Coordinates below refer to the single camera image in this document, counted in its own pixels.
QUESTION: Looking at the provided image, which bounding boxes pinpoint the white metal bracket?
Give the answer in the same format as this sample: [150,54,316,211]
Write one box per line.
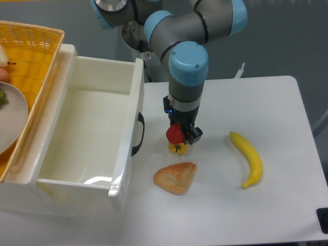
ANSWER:
[234,63,245,79]

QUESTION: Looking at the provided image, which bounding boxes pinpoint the triangular pastry bread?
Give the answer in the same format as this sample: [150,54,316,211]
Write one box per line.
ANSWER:
[153,162,197,196]

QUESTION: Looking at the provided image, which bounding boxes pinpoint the red bell pepper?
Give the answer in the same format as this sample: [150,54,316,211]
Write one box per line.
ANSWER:
[166,122,185,144]

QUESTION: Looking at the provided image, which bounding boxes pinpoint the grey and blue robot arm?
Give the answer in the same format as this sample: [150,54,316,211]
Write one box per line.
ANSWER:
[91,1,248,145]

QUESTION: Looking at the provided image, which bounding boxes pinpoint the white pear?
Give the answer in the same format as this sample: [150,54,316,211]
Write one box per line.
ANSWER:
[0,45,16,68]

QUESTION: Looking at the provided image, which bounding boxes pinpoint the yellow bell pepper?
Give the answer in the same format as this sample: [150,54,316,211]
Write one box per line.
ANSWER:
[168,143,188,155]

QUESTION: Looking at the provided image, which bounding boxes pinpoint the open white upper drawer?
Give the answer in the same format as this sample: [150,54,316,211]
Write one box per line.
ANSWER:
[6,56,144,198]

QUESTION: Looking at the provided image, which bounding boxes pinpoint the green grapes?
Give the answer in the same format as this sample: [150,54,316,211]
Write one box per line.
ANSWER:
[0,89,9,107]

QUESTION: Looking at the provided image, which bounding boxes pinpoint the black drawer handle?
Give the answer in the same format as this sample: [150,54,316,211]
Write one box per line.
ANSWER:
[131,112,145,156]

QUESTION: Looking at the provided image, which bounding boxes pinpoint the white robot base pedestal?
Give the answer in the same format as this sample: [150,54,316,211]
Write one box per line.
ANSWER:
[122,20,168,83]

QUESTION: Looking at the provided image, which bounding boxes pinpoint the orange peach fruit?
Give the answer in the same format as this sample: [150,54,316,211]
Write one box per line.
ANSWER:
[0,68,10,83]

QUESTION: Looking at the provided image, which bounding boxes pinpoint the white drawer cabinet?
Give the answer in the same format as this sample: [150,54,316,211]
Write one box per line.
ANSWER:
[1,44,144,217]

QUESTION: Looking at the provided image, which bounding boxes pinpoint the grey plate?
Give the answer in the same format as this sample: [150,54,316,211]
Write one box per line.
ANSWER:
[1,82,28,154]

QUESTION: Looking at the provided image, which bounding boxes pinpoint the yellow woven basket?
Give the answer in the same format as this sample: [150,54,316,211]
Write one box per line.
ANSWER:
[1,20,65,182]

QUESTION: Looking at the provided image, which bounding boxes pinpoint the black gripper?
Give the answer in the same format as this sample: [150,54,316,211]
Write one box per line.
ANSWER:
[163,95,203,145]

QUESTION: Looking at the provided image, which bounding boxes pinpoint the yellow banana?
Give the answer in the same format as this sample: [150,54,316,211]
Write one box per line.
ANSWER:
[229,131,263,190]

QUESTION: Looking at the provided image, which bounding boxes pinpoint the black object at table edge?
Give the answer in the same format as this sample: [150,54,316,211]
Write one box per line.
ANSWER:
[316,208,328,234]

